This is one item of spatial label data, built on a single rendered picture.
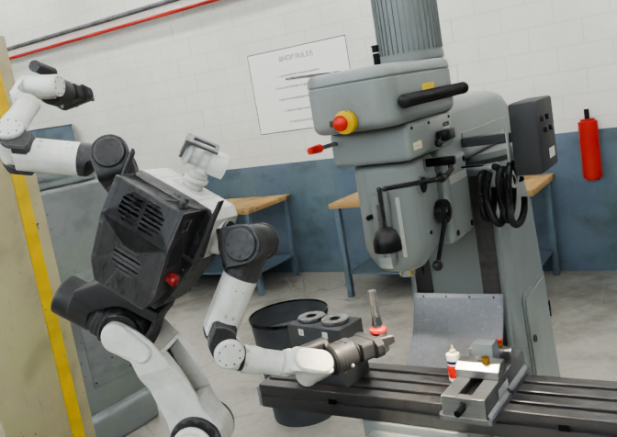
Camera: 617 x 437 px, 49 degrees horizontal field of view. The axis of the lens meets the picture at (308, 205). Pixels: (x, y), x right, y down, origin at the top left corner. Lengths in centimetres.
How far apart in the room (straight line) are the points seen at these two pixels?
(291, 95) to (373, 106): 540
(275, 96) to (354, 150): 537
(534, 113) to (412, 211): 45
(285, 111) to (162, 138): 178
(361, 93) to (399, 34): 40
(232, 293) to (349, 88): 59
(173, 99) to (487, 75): 365
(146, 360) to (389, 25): 118
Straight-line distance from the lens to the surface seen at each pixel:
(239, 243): 163
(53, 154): 188
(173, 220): 159
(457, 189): 211
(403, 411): 210
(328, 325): 217
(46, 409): 325
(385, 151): 184
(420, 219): 191
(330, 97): 179
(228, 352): 174
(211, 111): 777
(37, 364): 319
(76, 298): 190
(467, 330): 239
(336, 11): 682
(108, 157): 179
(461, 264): 239
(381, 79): 174
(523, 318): 245
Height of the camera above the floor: 184
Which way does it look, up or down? 9 degrees down
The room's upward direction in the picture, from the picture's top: 10 degrees counter-clockwise
